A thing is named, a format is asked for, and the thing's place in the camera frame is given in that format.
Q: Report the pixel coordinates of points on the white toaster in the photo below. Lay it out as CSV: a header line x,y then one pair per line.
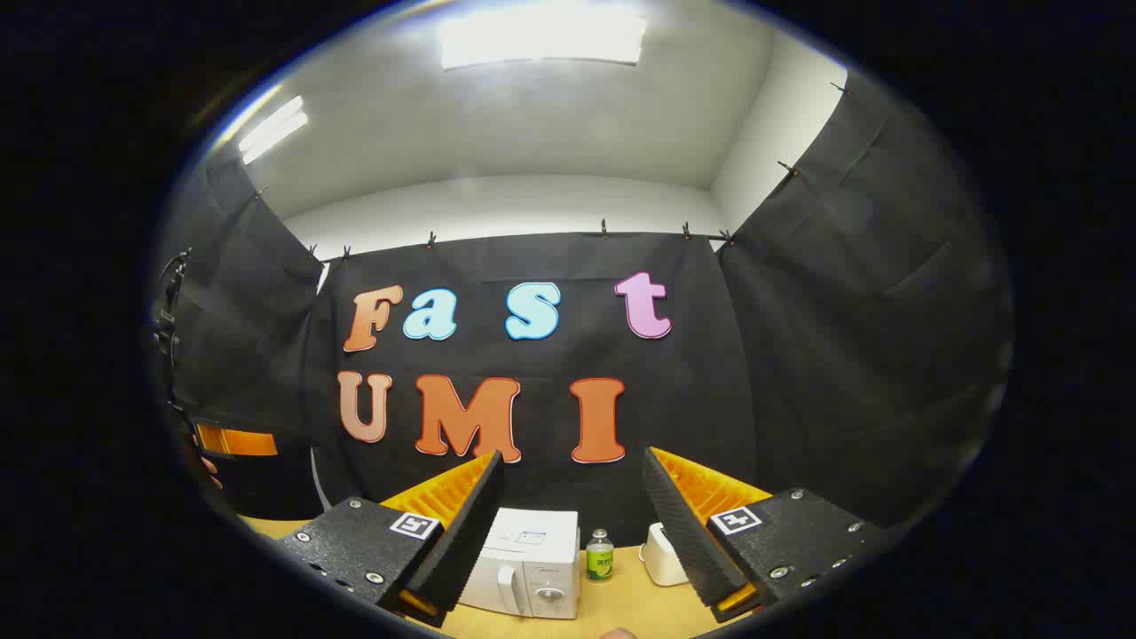
x,y
658,559

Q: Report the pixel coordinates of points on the green label drink bottle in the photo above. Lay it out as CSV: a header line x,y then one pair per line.
x,y
600,561

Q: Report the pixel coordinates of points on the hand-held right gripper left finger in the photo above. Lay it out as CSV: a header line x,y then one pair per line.
x,y
470,524

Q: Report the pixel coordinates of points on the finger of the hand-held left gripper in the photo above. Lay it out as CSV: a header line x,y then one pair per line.
x,y
235,441

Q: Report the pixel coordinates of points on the ceiling light panel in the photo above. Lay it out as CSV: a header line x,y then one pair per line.
x,y
541,37
272,130

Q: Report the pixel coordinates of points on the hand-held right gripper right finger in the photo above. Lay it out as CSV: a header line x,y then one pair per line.
x,y
679,524

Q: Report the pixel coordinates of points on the white microwave oven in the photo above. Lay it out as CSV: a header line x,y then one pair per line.
x,y
532,564

